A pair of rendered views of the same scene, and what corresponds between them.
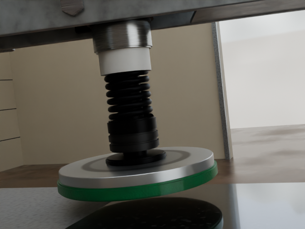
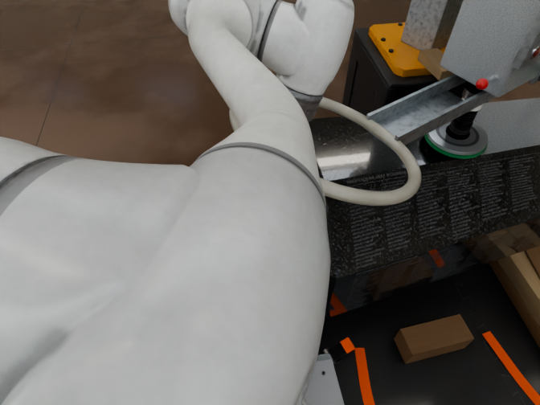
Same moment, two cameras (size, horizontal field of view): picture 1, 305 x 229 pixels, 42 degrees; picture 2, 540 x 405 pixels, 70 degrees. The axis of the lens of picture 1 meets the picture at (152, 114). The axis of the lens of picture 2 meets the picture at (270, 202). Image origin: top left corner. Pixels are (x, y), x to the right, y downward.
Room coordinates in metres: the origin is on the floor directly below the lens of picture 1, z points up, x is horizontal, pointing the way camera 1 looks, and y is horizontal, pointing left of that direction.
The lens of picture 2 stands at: (1.05, -1.16, 1.81)
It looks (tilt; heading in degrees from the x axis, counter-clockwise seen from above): 50 degrees down; 145
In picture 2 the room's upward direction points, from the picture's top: straight up
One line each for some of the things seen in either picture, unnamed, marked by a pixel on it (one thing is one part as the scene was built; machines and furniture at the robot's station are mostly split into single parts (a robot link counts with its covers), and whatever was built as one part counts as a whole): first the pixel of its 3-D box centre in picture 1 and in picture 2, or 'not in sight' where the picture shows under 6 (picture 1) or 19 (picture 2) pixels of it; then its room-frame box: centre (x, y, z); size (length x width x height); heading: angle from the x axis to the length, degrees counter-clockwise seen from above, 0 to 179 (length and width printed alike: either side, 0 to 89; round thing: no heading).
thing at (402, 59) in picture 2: not in sight; (424, 45); (-0.08, 0.67, 0.76); 0.49 x 0.49 x 0.05; 63
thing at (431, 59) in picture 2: not in sight; (438, 63); (0.12, 0.51, 0.81); 0.20 x 0.10 x 0.05; 161
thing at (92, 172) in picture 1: (136, 164); (456, 133); (0.55, 0.03, 0.89); 0.21 x 0.21 x 0.01
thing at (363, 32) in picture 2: not in sight; (404, 106); (-0.08, 0.67, 0.37); 0.66 x 0.66 x 0.74; 63
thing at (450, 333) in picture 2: not in sight; (432, 338); (0.95, -0.18, 0.07); 0.30 x 0.12 x 0.12; 68
